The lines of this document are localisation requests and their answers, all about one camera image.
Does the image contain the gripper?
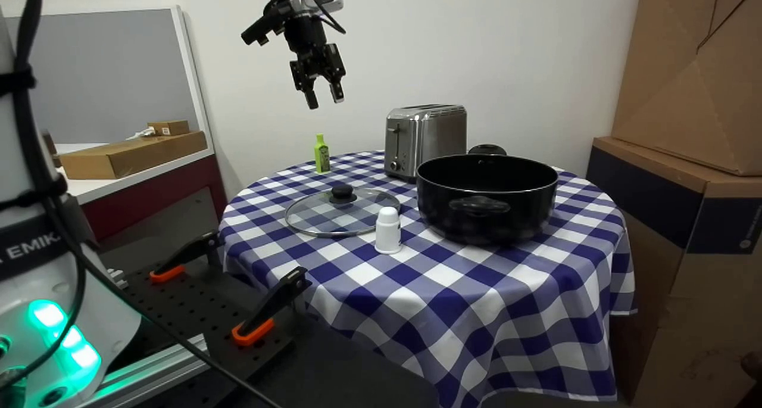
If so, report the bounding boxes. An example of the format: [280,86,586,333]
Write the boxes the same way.
[282,14,346,110]

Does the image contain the glass lid with black knob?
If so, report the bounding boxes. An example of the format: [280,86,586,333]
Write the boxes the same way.
[285,185,402,238]

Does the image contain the black pot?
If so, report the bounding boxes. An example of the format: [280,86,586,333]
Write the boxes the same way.
[416,144,560,246]

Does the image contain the green bottle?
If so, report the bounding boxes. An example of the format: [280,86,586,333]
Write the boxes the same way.
[314,133,331,174]

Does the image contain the silver toaster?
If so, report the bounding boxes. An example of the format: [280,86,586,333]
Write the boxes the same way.
[384,104,468,183]

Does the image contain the white plastic bottle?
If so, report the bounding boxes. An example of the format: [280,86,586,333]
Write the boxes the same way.
[374,207,404,255]

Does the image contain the small cardboard box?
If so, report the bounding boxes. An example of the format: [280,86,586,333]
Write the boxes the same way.
[147,120,191,137]

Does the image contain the flat cardboard box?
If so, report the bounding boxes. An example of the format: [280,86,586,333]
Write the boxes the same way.
[60,130,208,180]

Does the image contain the black and orange clamp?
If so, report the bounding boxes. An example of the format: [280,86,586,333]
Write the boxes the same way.
[149,231,222,284]
[232,266,312,346]

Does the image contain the white and red desk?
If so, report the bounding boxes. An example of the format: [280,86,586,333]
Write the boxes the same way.
[55,142,229,272]

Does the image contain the grey partition panel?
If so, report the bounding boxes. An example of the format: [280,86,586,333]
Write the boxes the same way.
[5,5,215,156]

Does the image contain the blue white checkered tablecloth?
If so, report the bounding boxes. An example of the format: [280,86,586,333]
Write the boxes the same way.
[218,151,636,408]

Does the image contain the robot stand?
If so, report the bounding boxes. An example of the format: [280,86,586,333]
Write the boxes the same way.
[77,232,441,408]

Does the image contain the stack of large cardboard boxes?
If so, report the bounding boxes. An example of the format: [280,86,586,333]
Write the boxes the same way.
[586,0,762,408]

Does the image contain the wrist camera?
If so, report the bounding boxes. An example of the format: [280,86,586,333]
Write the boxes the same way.
[241,12,288,46]

